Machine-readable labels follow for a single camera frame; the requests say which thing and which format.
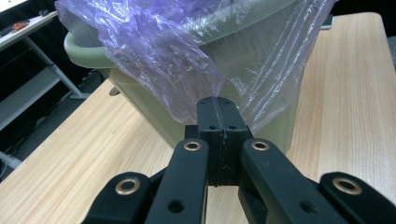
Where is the purple plastic bag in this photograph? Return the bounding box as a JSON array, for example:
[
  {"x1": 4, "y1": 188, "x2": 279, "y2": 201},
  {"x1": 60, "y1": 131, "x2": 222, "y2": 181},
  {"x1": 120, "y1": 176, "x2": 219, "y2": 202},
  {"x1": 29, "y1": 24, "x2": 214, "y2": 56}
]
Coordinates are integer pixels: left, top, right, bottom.
[{"x1": 54, "y1": 0, "x2": 338, "y2": 133}]

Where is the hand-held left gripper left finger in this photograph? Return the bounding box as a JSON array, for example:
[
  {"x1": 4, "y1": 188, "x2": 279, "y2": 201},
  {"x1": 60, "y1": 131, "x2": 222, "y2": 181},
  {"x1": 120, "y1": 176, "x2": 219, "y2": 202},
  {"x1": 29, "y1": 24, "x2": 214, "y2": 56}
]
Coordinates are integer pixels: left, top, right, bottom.
[{"x1": 184, "y1": 96, "x2": 226, "y2": 188}]

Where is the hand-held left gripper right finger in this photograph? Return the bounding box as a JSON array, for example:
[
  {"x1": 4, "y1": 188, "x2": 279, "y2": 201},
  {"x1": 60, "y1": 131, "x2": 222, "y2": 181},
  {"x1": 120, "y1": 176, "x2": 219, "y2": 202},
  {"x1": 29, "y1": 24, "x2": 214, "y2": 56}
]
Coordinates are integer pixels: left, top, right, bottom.
[{"x1": 214, "y1": 96, "x2": 254, "y2": 188}]

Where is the small orange object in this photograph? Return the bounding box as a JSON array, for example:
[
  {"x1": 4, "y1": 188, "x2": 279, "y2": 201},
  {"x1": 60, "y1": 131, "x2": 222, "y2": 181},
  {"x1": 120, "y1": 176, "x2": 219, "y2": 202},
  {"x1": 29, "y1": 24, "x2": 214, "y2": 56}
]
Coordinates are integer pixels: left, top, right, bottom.
[{"x1": 11, "y1": 20, "x2": 31, "y2": 32}]

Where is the white metal desk frame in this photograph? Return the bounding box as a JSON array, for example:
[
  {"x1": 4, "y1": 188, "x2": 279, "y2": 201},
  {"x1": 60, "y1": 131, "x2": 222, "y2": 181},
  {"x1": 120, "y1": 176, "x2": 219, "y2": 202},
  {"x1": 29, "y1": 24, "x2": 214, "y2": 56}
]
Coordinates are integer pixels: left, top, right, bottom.
[{"x1": 0, "y1": 10, "x2": 92, "y2": 171}]

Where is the green plastic bin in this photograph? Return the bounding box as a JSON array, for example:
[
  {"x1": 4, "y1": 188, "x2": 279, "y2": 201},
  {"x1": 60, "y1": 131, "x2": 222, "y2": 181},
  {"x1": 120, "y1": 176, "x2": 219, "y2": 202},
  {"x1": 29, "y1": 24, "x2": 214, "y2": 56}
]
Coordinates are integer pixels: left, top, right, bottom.
[{"x1": 63, "y1": 0, "x2": 312, "y2": 156}]

